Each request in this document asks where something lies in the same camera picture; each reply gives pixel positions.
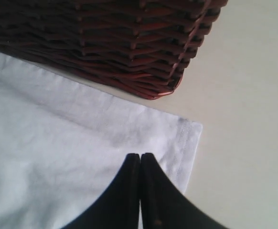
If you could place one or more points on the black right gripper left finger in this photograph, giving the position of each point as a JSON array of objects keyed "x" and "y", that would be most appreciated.
[{"x": 118, "y": 206}]

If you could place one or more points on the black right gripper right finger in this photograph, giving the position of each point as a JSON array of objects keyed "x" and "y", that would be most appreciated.
[{"x": 163, "y": 206}]

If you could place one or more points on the white t-shirt red lettering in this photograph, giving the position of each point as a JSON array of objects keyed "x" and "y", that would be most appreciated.
[{"x": 62, "y": 142}]

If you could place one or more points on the dark brown wicker basket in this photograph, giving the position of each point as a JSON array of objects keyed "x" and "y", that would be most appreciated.
[{"x": 141, "y": 47}]

